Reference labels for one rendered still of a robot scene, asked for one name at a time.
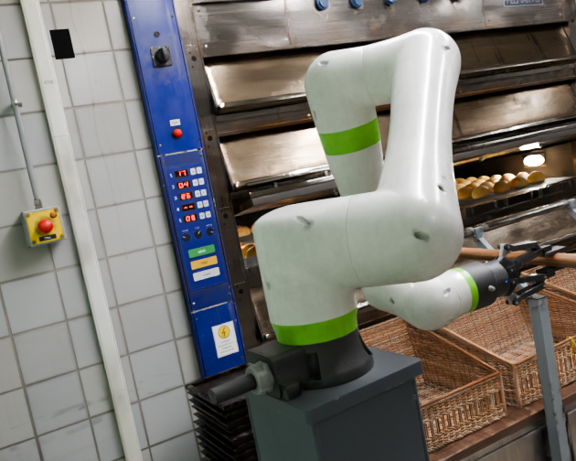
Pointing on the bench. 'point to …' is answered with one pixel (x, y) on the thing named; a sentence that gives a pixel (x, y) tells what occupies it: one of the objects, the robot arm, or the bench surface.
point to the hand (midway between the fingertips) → (551, 259)
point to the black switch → (161, 56)
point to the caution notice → (225, 338)
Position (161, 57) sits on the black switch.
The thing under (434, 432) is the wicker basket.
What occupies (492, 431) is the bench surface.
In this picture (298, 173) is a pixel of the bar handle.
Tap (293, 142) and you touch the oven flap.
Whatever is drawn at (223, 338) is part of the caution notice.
